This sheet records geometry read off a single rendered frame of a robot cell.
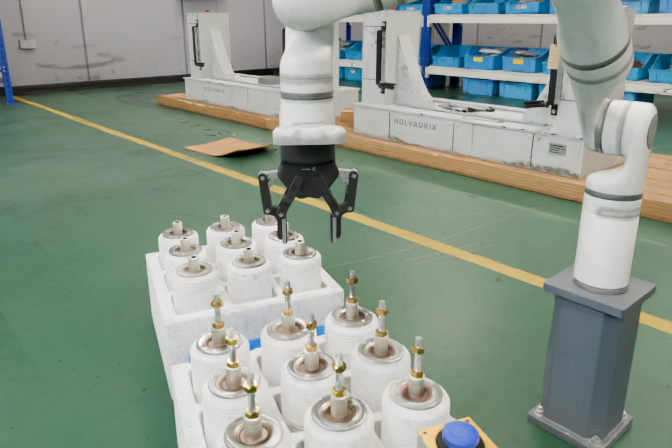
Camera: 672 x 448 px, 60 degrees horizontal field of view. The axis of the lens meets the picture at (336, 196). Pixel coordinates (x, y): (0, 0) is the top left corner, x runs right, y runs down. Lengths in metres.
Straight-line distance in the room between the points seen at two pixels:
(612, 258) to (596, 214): 0.08
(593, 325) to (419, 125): 2.24
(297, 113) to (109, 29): 6.46
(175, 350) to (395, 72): 2.57
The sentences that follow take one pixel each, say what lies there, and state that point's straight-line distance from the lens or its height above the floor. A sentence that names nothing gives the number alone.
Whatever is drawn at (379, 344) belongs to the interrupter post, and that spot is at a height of 0.27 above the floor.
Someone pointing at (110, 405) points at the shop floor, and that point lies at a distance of 1.35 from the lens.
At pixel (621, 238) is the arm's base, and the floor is 0.41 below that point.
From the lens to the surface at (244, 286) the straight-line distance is 1.27.
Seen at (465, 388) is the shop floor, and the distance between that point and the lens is 1.34.
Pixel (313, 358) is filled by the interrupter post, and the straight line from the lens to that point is 0.91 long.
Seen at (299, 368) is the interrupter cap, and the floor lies 0.25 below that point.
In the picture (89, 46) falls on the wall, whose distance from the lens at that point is 7.09.
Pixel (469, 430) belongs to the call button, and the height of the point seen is 0.33.
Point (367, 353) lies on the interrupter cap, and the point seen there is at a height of 0.25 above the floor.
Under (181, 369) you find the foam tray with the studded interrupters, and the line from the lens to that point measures 1.08.
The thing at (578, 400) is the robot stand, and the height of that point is 0.09.
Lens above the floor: 0.76
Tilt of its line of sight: 17 degrees down
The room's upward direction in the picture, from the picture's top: straight up
